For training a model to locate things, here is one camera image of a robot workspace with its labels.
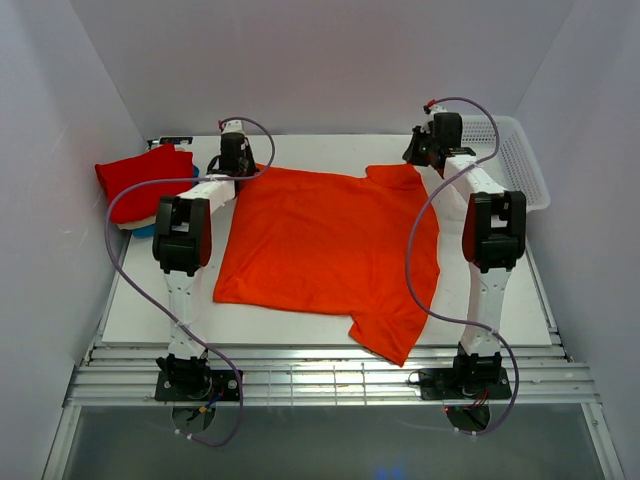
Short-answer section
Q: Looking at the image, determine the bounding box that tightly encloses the orange t-shirt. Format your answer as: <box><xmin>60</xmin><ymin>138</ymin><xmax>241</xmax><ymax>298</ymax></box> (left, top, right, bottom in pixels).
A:
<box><xmin>212</xmin><ymin>164</ymin><xmax>440</xmax><ymax>365</ymax></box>

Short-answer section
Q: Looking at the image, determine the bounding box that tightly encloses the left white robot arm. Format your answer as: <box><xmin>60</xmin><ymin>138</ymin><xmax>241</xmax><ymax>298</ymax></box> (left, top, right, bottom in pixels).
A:
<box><xmin>152</xmin><ymin>120</ymin><xmax>259</xmax><ymax>400</ymax></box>

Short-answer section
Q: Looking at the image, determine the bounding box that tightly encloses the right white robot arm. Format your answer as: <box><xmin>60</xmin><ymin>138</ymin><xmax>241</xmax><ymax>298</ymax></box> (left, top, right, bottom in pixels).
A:
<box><xmin>403</xmin><ymin>106</ymin><xmax>526</xmax><ymax>400</ymax></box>

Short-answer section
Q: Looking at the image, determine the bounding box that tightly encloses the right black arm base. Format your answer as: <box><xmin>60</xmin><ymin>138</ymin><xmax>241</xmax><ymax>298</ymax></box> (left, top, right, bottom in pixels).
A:
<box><xmin>409</xmin><ymin>352</ymin><xmax>512</xmax><ymax>400</ymax></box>

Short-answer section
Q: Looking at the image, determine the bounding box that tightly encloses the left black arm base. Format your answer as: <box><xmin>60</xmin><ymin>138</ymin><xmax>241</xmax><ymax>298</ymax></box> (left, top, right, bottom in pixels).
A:
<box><xmin>154</xmin><ymin>354</ymin><xmax>240</xmax><ymax>403</ymax></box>

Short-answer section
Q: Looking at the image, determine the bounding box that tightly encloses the white plastic basket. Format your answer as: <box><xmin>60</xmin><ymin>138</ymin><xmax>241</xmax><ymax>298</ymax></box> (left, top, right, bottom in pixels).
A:
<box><xmin>462</xmin><ymin>115</ymin><xmax>550</xmax><ymax>212</ymax></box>

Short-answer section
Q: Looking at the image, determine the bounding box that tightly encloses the blue label sticker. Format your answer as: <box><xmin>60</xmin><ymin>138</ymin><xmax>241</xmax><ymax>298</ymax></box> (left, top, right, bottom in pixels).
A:
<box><xmin>147</xmin><ymin>136</ymin><xmax>193</xmax><ymax>149</ymax></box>

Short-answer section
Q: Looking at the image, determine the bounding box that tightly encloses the folded red t-shirt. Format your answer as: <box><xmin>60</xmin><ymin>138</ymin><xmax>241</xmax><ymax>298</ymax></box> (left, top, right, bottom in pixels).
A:
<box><xmin>95</xmin><ymin>144</ymin><xmax>195</xmax><ymax>224</ymax></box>

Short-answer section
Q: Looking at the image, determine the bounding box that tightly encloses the folded beige t-shirt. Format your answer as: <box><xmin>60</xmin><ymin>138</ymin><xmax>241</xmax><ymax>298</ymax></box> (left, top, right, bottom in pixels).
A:
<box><xmin>117</xmin><ymin>215</ymin><xmax>155</xmax><ymax>231</ymax></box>

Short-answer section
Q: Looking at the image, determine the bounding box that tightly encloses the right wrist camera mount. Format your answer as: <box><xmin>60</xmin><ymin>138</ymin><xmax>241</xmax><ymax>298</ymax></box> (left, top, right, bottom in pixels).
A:
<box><xmin>423</xmin><ymin>99</ymin><xmax>448</xmax><ymax>121</ymax></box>

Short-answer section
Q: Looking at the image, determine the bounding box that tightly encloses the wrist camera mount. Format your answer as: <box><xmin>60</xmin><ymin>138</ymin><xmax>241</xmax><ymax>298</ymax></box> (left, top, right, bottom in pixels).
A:
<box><xmin>423</xmin><ymin>99</ymin><xmax>448</xmax><ymax>121</ymax></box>
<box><xmin>218</xmin><ymin>118</ymin><xmax>245</xmax><ymax>135</ymax></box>

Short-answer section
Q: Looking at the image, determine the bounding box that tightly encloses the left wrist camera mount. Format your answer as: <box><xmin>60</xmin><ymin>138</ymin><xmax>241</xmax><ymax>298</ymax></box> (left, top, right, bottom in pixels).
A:
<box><xmin>218</xmin><ymin>118</ymin><xmax>245</xmax><ymax>135</ymax></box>

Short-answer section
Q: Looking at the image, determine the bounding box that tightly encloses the aluminium rail frame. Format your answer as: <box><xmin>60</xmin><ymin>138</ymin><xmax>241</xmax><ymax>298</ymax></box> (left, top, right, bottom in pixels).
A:
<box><xmin>66</xmin><ymin>344</ymin><xmax>600</xmax><ymax>407</ymax></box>

